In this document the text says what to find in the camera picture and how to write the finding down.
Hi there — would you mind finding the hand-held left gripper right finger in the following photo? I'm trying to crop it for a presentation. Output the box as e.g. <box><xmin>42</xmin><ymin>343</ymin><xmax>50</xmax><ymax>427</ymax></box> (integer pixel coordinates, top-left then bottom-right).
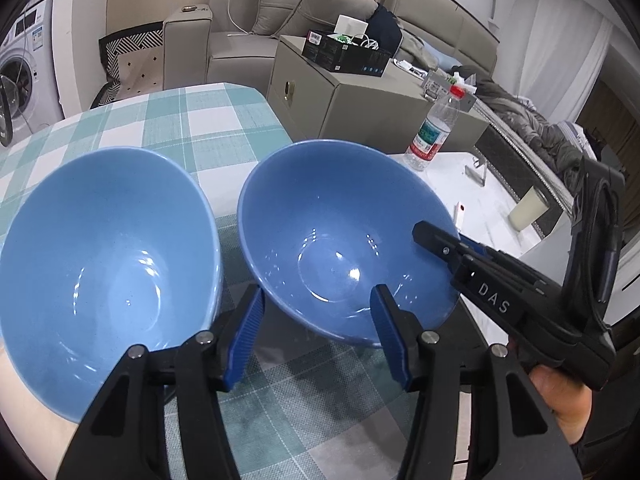
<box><xmin>369</xmin><ymin>284</ymin><xmax>583</xmax><ymax>480</ymax></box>

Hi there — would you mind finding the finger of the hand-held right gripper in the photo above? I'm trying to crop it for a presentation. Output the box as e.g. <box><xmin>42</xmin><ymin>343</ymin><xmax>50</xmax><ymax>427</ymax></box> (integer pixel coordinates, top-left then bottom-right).
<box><xmin>457</xmin><ymin>232</ymin><xmax>543</xmax><ymax>286</ymax></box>
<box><xmin>412</xmin><ymin>220</ymin><xmax>481</xmax><ymax>276</ymax></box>

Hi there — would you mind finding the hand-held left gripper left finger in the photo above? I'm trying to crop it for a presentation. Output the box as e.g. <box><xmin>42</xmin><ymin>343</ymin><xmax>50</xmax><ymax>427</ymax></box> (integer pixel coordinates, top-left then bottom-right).
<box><xmin>55</xmin><ymin>284</ymin><xmax>267</xmax><ymax>480</ymax></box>

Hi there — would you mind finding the blue bowl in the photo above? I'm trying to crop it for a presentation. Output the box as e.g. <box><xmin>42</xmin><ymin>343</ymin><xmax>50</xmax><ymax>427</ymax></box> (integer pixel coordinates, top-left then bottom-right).
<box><xmin>0</xmin><ymin>146</ymin><xmax>224</xmax><ymax>423</ymax></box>
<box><xmin>236</xmin><ymin>139</ymin><xmax>461</xmax><ymax>350</ymax></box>

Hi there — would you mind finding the person's right hand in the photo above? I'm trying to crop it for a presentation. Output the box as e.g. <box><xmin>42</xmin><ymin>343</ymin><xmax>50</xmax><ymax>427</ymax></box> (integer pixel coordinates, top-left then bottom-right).
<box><xmin>530</xmin><ymin>364</ymin><xmax>597</xmax><ymax>446</ymax></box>

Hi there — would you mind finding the white coffee table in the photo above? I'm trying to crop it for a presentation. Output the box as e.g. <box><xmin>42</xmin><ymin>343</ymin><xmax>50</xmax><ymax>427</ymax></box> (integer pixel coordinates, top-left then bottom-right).
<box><xmin>387</xmin><ymin>150</ymin><xmax>576</xmax><ymax>311</ymax></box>

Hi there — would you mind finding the cream cup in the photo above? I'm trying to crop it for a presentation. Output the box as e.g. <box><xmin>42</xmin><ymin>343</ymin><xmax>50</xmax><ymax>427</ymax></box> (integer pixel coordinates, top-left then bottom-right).
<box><xmin>509</xmin><ymin>185</ymin><xmax>550</xmax><ymax>231</ymax></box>

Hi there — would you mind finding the clear water bottle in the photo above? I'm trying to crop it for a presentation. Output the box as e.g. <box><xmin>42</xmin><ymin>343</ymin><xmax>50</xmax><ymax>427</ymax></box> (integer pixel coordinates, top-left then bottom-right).
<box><xmin>404</xmin><ymin>85</ymin><xmax>466</xmax><ymax>173</ymax></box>

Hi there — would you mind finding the grey clothes pile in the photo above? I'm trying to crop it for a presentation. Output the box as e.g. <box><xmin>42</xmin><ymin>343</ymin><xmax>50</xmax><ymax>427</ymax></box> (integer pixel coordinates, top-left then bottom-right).
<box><xmin>450</xmin><ymin>65</ymin><xmax>601</xmax><ymax>186</ymax></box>

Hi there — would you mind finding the beige side cabinet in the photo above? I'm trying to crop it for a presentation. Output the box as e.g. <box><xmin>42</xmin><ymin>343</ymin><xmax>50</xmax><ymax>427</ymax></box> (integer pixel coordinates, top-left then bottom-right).
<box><xmin>267</xmin><ymin>35</ymin><xmax>488</xmax><ymax>153</ymax></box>

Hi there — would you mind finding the black box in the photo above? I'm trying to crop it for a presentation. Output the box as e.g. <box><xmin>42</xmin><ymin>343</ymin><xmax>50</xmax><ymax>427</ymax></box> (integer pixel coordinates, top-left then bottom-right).
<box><xmin>302</xmin><ymin>30</ymin><xmax>392</xmax><ymax>78</ymax></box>

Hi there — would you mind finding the teal checked tablecloth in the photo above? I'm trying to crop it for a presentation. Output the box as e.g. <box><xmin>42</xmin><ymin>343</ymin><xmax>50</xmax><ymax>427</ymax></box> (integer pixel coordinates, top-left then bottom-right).
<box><xmin>0</xmin><ymin>82</ymin><xmax>481</xmax><ymax>480</ymax></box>

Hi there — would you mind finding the dark jacket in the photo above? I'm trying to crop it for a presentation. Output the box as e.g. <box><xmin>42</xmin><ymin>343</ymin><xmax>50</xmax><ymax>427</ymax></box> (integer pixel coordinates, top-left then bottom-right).
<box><xmin>367</xmin><ymin>4</ymin><xmax>403</xmax><ymax>56</ymax></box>

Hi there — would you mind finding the white curtain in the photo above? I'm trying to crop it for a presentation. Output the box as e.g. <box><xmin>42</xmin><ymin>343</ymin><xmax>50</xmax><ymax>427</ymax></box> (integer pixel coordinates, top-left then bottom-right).
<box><xmin>520</xmin><ymin>0</ymin><xmax>616</xmax><ymax>126</ymax></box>

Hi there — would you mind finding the small white box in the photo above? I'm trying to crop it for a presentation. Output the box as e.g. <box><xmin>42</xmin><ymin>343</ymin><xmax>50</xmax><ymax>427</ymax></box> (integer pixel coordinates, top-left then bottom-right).
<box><xmin>334</xmin><ymin>15</ymin><xmax>369</xmax><ymax>41</ymax></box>

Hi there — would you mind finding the grey pillow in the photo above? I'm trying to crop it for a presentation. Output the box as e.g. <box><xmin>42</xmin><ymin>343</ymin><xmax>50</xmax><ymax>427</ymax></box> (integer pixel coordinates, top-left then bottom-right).
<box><xmin>280</xmin><ymin>0</ymin><xmax>381</xmax><ymax>41</ymax></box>
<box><xmin>250</xmin><ymin>0</ymin><xmax>313</xmax><ymax>38</ymax></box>

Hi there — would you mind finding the grey sofa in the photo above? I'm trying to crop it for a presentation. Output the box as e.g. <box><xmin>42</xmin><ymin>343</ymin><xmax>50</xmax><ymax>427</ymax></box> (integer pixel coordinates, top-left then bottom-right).
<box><xmin>165</xmin><ymin>0</ymin><xmax>501</xmax><ymax>91</ymax></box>

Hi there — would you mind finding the black white patterned stool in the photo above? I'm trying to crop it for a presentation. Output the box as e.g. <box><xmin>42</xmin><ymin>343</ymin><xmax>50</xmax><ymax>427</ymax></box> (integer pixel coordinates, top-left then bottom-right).
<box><xmin>98</xmin><ymin>21</ymin><xmax>166</xmax><ymax>106</ymax></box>

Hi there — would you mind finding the white washing machine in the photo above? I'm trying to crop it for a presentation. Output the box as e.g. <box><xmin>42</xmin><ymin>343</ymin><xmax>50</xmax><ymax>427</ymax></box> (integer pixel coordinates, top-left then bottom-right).
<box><xmin>0</xmin><ymin>0</ymin><xmax>63</xmax><ymax>148</ymax></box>

